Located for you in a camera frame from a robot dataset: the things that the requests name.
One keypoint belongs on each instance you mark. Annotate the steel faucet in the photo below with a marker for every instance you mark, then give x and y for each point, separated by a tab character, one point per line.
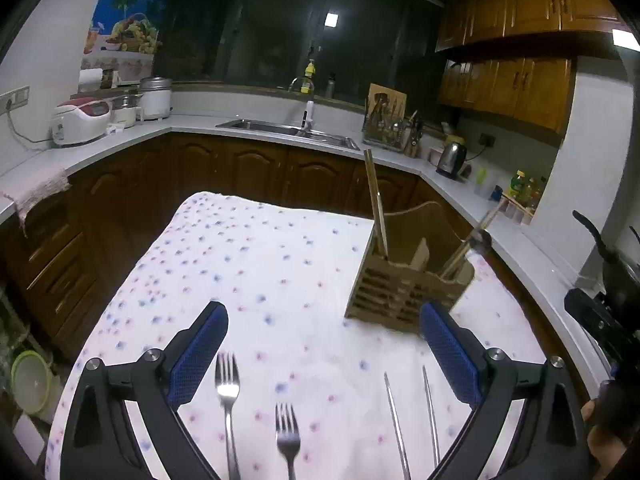
309	112

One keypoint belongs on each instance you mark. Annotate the wooden cutting board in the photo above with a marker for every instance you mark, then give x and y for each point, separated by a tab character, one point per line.
392	97

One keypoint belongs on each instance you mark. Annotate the green cup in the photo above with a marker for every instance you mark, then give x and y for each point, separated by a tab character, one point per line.
481	176

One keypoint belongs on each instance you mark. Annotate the long steel fork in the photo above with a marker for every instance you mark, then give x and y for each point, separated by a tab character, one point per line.
227	390

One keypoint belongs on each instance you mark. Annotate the white and red rice cooker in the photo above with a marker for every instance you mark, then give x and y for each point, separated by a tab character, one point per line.
80	120

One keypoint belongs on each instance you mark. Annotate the pink knitted cloth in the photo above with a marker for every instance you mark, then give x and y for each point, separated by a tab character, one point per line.
42	185

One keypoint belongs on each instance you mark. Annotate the paper towel roll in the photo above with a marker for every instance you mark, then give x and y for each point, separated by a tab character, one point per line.
90	80

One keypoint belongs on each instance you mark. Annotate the range hood lamp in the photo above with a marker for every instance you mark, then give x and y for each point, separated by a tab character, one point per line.
626	40

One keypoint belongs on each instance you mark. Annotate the steel electric kettle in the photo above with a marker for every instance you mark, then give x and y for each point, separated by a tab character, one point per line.
451	157

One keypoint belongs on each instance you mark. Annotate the glass jar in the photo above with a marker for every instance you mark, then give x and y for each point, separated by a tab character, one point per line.
110	79

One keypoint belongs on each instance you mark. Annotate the fruit wall poster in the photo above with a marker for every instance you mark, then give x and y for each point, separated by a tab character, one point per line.
130	10

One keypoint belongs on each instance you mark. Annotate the blue small container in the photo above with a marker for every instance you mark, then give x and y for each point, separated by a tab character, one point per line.
496	193

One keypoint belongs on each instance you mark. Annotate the small beige cooker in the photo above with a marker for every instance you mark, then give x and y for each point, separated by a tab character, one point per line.
125	112

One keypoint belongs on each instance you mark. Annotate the steel kitchen sink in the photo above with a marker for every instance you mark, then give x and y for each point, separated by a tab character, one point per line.
260	125

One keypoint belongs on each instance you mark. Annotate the white kitchen countertop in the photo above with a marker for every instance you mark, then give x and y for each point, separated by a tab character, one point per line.
150	127

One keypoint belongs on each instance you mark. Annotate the dark condiment bottle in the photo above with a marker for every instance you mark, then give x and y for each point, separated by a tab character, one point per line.
535	192

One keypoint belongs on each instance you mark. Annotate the wooden slatted utensil holder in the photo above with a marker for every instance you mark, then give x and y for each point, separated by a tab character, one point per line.
400	240

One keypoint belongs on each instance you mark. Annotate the yellow cap bottle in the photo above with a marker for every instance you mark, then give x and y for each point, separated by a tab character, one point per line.
517	187

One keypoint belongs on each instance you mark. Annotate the steel water bottle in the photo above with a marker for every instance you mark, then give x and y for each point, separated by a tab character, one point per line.
330	87

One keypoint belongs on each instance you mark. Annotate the white floral tablecloth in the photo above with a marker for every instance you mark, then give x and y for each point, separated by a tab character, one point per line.
275	260

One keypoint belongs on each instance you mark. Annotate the dark kitchen window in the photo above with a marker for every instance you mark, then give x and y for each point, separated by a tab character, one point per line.
250	35

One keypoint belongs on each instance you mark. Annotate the short steel fork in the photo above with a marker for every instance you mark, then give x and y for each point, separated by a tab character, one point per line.
287	440

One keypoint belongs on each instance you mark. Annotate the yellow dish soap bottle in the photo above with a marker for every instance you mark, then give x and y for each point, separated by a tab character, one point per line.
309	77

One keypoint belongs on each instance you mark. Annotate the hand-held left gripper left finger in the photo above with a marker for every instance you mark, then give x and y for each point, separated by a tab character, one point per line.
197	355

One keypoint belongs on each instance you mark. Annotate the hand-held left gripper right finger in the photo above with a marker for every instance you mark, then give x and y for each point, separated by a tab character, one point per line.
450	350

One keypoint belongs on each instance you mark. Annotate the person's right hand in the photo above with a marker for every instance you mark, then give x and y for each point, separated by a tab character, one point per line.
607	447

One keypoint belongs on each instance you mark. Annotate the pink cup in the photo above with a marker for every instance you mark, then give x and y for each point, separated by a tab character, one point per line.
435	155

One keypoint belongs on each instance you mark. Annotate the green rim plastic container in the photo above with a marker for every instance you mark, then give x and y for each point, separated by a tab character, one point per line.
30	380

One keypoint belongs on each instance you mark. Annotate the dark wooden base cabinets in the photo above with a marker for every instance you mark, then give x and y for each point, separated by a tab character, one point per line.
250	165

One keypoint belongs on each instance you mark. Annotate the wooden wall cabinets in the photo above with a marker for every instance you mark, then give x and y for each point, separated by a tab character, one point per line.
525	5

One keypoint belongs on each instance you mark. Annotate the grey wall socket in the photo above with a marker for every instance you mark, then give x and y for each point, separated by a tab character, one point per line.
15	99

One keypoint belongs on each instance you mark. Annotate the dark wall socket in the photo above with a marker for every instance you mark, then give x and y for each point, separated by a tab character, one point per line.
487	139

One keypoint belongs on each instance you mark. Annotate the wooden knife block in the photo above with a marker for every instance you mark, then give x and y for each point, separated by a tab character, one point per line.
412	142

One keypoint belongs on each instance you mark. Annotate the steel lidded pot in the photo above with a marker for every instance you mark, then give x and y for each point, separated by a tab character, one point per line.
156	100

